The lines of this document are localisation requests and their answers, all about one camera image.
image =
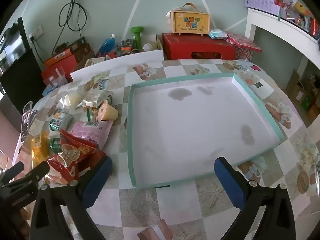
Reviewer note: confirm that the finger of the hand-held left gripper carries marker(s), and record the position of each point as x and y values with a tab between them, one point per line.
37	172

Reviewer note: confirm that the patterned checkered tablecloth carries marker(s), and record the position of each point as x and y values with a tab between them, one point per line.
162	205

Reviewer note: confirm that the red patterned flat box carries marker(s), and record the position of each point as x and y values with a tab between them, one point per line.
242	42

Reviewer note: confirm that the white shelf unit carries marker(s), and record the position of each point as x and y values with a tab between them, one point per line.
275	22

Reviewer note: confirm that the pink snack packet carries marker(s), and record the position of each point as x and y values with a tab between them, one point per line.
87	133

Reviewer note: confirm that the black cabinet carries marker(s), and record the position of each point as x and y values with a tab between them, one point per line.
22	85

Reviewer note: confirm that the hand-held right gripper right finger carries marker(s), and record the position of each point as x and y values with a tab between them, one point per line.
230	182

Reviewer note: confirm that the blue bottle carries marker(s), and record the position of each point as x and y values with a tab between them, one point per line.
108	43

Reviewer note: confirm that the white printed card box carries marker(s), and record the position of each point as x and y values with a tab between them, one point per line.
93	61

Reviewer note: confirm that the white wall socket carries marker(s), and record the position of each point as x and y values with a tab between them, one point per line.
36	33

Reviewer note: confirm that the red gift box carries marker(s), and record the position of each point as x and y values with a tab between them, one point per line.
62	66

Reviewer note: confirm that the orange box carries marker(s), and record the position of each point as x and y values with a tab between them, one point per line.
57	57

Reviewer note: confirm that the orange pudding cup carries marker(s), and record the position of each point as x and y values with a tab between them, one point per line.
107	111

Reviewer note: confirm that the pale yellow pudding cup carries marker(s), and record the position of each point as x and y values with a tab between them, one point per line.
72	98

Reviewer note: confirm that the clear plastic box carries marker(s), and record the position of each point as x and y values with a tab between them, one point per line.
55	77

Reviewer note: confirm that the green dumbbell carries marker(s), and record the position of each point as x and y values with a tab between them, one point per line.
137	31

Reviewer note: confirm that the light blue wet wipes pack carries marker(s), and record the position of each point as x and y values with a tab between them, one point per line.
217	33

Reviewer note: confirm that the row of colourful shelf packets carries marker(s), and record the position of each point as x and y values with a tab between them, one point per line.
300	7

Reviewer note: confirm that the black television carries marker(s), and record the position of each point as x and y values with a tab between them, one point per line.
11	47

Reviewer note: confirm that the white tray with teal rim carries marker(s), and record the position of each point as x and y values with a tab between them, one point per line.
187	130

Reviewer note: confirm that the red snack packet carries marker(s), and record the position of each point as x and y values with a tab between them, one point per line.
72	152

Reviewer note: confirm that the silver foil snack packet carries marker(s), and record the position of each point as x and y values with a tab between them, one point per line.
94	100

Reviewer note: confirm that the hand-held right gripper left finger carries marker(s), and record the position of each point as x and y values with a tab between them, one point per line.
98	180

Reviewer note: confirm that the pile of colourful toys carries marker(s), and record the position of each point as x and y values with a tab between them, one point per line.
123	46

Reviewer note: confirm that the red cardboard box with slot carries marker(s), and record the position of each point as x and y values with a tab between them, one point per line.
180	45

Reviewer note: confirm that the cardboard boxes on floor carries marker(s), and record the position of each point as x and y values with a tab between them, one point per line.
302	95

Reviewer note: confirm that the yellow snack packet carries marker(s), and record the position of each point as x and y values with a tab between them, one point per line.
40	147

